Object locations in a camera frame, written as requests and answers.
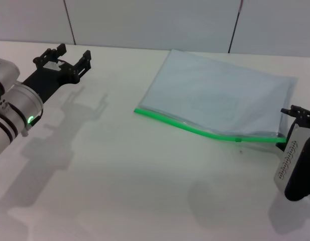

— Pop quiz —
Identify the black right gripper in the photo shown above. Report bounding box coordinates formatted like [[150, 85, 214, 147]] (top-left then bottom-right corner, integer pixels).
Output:
[[275, 105, 310, 152]]

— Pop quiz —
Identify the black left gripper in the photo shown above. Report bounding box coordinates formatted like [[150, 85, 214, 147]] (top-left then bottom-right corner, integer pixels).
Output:
[[22, 43, 92, 104]]

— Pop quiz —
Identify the clear document bag green zipper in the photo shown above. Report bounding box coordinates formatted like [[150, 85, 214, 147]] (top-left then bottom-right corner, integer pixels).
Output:
[[133, 49, 299, 145]]

